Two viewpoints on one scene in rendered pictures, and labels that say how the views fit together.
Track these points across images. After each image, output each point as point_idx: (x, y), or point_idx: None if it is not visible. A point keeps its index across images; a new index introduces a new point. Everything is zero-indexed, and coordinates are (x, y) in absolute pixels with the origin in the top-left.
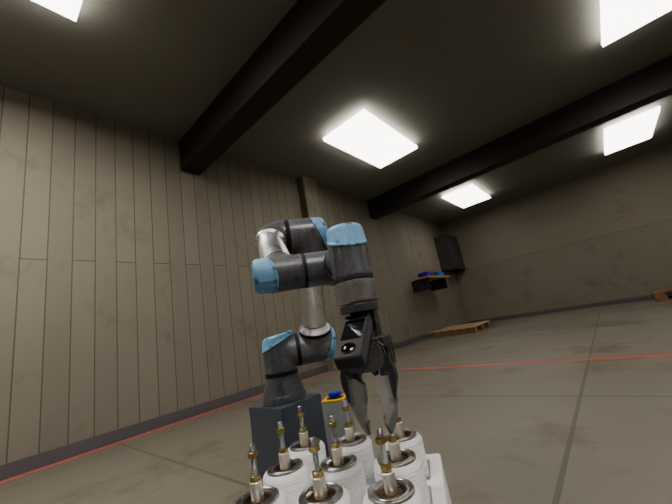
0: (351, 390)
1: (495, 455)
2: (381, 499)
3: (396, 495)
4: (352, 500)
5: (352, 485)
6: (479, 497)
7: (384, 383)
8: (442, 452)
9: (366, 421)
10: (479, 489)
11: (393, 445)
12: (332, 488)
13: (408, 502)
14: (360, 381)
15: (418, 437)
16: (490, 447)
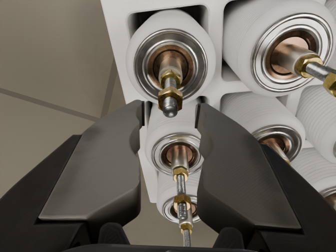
0: (264, 177)
1: (129, 230)
2: (180, 41)
3: (160, 58)
4: (239, 107)
5: (241, 118)
6: (141, 189)
7: (84, 182)
8: (173, 236)
9: (200, 112)
10: (141, 196)
11: (178, 163)
12: (271, 75)
13: (138, 41)
14: (220, 219)
15: (159, 204)
16: (133, 239)
